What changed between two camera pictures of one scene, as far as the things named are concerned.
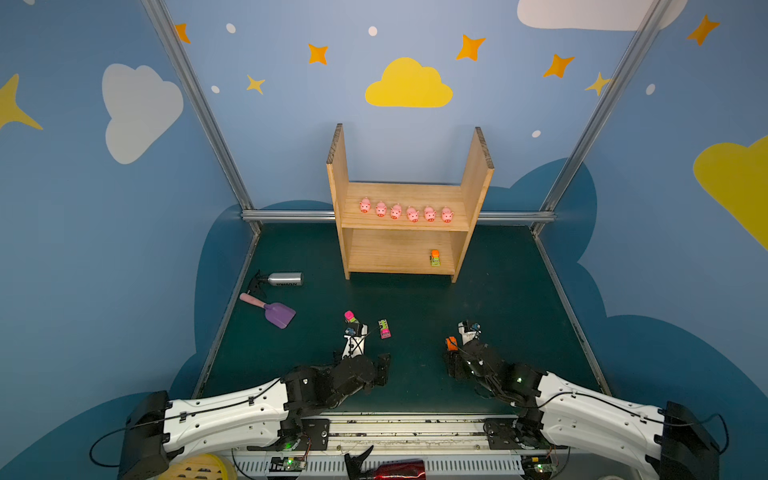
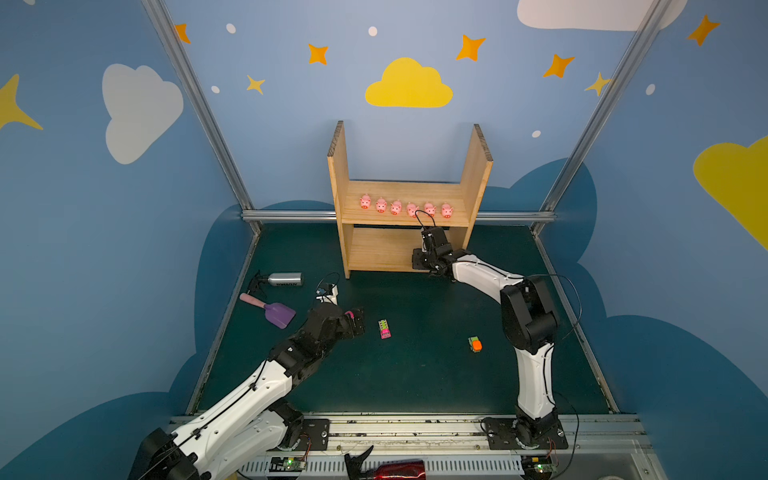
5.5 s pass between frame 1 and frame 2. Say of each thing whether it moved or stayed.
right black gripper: moved
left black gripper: moved
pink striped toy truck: stayed
